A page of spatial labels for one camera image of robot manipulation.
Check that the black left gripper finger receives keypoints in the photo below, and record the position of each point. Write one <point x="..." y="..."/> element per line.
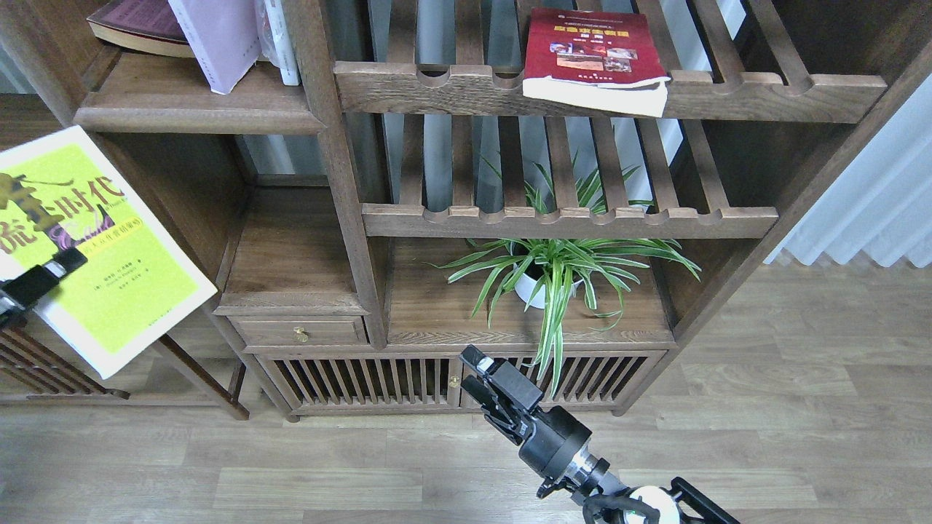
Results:
<point x="21" y="294"/>

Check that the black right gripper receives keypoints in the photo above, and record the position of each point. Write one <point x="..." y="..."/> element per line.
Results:
<point x="547" y="441"/>

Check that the yellow-green paperback book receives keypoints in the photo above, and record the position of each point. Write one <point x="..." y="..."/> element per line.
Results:
<point x="60" y="191"/>

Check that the white and purple book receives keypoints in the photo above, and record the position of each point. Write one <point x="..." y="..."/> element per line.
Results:
<point x="223" y="36"/>

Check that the red paperback book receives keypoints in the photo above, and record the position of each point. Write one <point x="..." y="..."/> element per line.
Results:
<point x="594" y="59"/>

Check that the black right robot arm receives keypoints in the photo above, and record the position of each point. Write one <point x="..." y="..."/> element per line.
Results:
<point x="604" y="499"/>

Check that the green spider plant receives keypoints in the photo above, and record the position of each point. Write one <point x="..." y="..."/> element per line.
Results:
<point x="578" y="262"/>

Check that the brass drawer knob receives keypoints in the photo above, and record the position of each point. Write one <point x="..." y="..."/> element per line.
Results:
<point x="300" y="334"/>

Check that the dark wooden bookshelf unit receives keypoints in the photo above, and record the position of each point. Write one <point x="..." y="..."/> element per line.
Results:
<point x="414" y="154"/>

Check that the maroon book with cream pages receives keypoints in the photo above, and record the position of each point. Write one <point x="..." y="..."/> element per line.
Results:
<point x="148" y="26"/>

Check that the white book in plastic wrap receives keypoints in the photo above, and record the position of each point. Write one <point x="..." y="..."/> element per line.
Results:
<point x="275" y="41"/>

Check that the white pleated curtain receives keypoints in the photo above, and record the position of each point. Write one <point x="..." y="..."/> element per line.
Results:
<point x="881" y="204"/>

